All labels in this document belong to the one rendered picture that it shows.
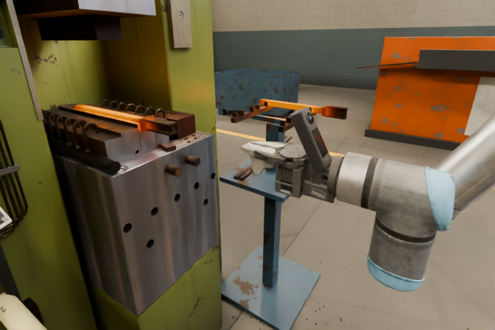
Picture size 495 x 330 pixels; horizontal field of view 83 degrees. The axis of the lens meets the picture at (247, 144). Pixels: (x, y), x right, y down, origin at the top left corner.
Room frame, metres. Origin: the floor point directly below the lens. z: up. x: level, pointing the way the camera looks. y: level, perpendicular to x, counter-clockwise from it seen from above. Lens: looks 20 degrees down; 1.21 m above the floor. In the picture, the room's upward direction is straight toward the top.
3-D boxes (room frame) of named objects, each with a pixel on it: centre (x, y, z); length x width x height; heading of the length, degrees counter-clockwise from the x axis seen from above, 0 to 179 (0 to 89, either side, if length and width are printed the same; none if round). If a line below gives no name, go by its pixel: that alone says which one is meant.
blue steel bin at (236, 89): (4.80, -0.17, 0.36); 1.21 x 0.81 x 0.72; 63
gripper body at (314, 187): (0.49, -0.12, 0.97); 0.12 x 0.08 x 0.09; 58
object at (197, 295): (0.88, 0.45, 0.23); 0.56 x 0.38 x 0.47; 58
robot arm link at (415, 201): (0.40, -0.26, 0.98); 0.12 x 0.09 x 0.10; 58
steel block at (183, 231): (0.88, 0.45, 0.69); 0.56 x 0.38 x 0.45; 58
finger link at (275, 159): (0.50, -0.06, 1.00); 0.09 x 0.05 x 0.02; 58
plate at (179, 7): (1.05, 0.23, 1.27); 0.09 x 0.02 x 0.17; 148
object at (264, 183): (1.12, -0.12, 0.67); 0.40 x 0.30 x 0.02; 146
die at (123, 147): (0.83, 0.47, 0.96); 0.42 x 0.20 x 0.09; 58
